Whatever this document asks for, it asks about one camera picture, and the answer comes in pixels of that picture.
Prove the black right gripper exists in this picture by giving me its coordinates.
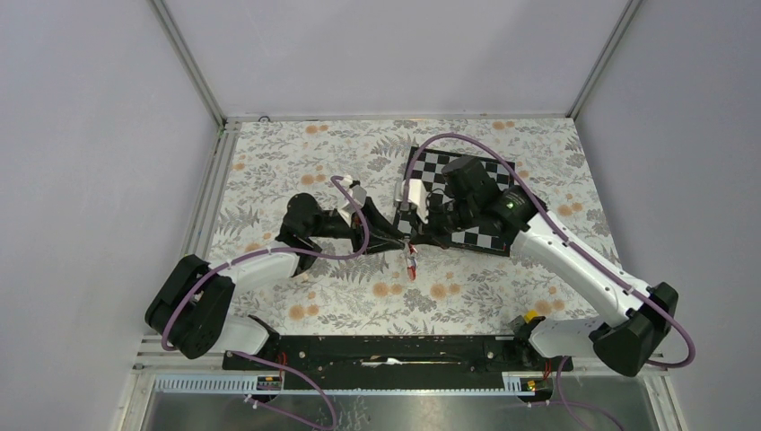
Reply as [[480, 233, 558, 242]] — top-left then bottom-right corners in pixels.
[[409, 195, 477, 251]]

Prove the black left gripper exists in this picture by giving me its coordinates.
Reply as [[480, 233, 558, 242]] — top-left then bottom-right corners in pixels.
[[308, 198, 406, 256]]

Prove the metal keyring holder red handle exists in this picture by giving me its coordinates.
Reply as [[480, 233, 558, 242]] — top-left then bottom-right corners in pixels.
[[403, 242, 417, 281]]

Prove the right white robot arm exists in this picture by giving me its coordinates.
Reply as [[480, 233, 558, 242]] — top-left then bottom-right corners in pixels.
[[399, 156, 683, 377]]

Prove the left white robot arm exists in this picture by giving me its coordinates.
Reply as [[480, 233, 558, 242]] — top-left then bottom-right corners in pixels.
[[144, 193, 405, 369]]

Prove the floral patterned table mat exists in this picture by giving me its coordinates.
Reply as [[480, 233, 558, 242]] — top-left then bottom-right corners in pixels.
[[207, 119, 618, 335]]

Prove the black white chessboard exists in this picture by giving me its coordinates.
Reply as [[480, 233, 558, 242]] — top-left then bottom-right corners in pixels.
[[393, 146, 515, 257]]

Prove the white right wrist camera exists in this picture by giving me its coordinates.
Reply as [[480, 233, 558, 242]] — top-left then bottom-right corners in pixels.
[[394, 179, 429, 224]]

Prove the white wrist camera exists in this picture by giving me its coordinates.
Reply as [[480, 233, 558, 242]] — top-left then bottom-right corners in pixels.
[[394, 179, 429, 224], [336, 177, 367, 225]]

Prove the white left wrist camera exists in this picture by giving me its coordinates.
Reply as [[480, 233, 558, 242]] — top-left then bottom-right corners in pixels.
[[336, 177, 367, 225]]

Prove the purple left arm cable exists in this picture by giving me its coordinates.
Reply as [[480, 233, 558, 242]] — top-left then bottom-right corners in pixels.
[[160, 174, 371, 431]]

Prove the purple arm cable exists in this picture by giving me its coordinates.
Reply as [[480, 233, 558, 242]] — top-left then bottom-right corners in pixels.
[[160, 174, 371, 431], [404, 133, 696, 431]]

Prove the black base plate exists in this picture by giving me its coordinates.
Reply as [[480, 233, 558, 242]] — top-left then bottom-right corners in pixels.
[[223, 335, 573, 383]]

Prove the white slotted cable duct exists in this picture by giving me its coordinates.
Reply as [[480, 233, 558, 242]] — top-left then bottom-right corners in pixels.
[[153, 370, 535, 396]]

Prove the aluminium frame rail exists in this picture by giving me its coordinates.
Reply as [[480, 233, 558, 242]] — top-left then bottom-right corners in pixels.
[[148, 0, 241, 257]]

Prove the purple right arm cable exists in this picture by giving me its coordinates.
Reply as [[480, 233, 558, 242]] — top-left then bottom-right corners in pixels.
[[404, 133, 696, 431]]

